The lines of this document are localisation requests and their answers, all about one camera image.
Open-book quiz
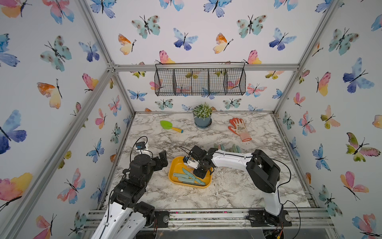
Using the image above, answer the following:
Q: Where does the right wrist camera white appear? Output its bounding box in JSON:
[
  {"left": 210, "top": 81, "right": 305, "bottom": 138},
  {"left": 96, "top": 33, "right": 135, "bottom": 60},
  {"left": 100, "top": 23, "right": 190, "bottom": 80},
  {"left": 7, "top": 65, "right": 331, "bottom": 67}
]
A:
[{"left": 183, "top": 156, "right": 199, "bottom": 169}]

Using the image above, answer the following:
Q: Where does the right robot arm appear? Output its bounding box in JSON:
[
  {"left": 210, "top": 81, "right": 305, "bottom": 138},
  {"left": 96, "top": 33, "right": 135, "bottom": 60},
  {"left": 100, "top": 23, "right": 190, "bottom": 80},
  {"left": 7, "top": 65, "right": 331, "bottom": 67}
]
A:
[{"left": 183, "top": 146, "right": 292, "bottom": 227}]

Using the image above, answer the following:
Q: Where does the potted green plant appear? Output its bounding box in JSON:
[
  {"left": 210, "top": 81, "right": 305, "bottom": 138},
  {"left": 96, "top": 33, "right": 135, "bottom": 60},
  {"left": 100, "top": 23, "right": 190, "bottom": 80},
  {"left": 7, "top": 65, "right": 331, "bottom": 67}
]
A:
[{"left": 193, "top": 103, "right": 212, "bottom": 128}]

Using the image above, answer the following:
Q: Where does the yellow plastic storage tray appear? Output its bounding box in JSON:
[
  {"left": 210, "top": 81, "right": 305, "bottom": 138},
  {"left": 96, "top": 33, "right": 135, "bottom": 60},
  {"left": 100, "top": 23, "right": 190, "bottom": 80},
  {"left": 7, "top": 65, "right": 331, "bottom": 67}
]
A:
[{"left": 168, "top": 156, "right": 212, "bottom": 189}]

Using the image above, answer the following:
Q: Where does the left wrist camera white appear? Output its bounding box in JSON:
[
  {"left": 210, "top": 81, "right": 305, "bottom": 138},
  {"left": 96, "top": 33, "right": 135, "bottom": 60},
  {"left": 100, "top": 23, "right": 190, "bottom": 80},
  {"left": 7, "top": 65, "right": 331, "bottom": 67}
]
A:
[{"left": 135, "top": 141, "right": 150, "bottom": 155}]

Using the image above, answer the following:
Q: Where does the red and pink glove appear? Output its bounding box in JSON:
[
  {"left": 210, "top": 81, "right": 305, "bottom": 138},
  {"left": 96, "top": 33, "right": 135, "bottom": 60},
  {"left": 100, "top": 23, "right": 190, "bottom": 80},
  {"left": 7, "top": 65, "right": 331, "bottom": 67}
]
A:
[{"left": 228, "top": 118, "right": 252, "bottom": 142}]

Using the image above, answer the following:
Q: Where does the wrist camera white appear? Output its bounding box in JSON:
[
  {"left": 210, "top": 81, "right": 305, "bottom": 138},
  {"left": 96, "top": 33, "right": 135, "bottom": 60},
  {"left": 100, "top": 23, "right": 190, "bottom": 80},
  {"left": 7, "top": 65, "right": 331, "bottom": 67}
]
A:
[
  {"left": 183, "top": 156, "right": 199, "bottom": 169},
  {"left": 135, "top": 141, "right": 150, "bottom": 155}
]

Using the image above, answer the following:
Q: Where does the black wire wall basket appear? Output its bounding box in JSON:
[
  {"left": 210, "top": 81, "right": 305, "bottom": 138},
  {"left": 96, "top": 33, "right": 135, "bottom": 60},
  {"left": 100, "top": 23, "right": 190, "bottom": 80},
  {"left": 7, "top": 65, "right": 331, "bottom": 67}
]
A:
[{"left": 150, "top": 62, "right": 246, "bottom": 97}]

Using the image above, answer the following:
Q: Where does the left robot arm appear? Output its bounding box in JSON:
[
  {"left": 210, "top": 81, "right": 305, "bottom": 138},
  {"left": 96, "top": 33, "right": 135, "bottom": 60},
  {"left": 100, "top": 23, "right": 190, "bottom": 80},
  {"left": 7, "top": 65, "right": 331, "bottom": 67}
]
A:
[{"left": 92, "top": 150, "right": 168, "bottom": 239}]

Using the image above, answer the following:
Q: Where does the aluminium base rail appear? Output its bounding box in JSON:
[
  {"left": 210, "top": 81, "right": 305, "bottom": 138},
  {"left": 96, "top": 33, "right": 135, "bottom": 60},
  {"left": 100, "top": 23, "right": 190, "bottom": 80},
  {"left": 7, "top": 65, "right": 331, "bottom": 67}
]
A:
[{"left": 85, "top": 207, "right": 335, "bottom": 231}]

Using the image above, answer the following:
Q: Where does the green toy garden trowel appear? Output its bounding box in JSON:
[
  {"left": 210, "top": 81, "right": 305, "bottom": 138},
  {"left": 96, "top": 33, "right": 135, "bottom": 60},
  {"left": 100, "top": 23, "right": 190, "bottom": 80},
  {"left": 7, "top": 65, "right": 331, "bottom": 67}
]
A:
[{"left": 160, "top": 120, "right": 184, "bottom": 133}]

